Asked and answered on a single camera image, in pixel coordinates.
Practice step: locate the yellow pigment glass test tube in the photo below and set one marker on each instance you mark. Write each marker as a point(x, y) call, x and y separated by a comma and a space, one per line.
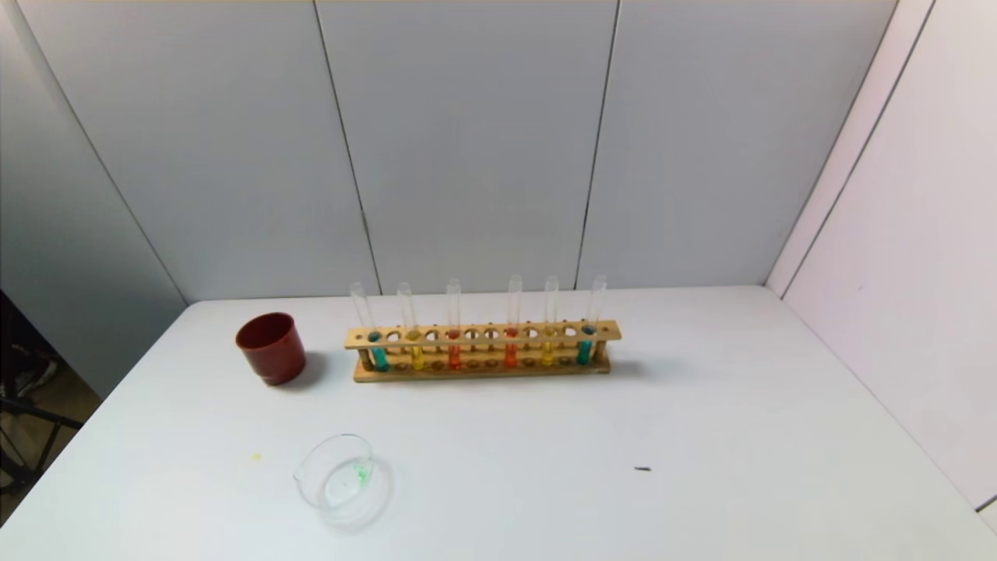
point(547, 354)
point(417, 358)

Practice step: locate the blue pigment glass test tube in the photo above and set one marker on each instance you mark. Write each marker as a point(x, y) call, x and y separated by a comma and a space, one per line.
point(380, 360)
point(584, 352)

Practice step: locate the orange pigment glass test tube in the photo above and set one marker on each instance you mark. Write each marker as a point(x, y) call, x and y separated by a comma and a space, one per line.
point(454, 358)
point(510, 357)

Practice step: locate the wooden test tube rack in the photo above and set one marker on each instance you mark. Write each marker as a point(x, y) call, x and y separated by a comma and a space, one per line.
point(483, 372)

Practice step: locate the clear glass beaker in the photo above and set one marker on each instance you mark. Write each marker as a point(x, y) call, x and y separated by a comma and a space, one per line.
point(343, 487)

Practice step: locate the red plastic cup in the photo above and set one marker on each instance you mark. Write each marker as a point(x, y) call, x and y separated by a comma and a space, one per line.
point(273, 354)

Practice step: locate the black tripod stand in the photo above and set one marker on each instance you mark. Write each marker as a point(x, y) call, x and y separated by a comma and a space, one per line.
point(39, 412)

